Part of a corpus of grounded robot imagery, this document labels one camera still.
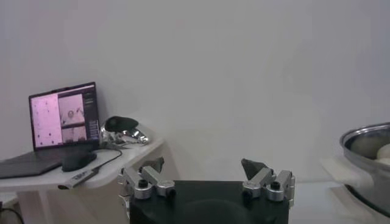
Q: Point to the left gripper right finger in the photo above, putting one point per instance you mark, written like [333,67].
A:
[275,188]

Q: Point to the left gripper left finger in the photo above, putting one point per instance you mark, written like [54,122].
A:
[143,187]

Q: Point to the white steamed baozi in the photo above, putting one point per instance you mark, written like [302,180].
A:
[385,153]

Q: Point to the steel steamer pot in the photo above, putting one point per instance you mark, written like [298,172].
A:
[341,170]

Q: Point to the perforated steel steamer basket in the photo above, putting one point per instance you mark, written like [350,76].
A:
[359,170]

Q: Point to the white side table with mouse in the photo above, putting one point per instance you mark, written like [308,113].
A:
[137,149]

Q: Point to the black computer mouse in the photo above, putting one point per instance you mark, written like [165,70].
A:
[77,161]

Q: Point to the black laptop with purple screen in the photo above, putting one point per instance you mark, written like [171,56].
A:
[45,121]

